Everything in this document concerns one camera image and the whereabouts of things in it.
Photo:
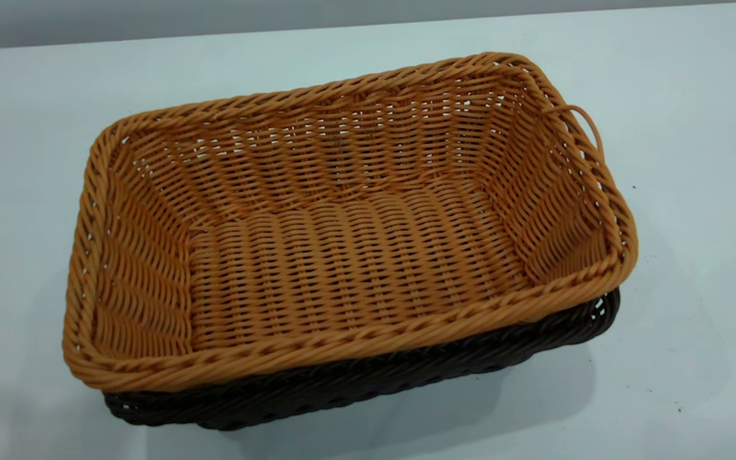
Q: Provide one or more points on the orange woven wicker basket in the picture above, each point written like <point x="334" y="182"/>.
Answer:
<point x="342" y="255"/>

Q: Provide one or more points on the black woven wicker basket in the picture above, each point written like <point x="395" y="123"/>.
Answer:
<point x="355" y="390"/>

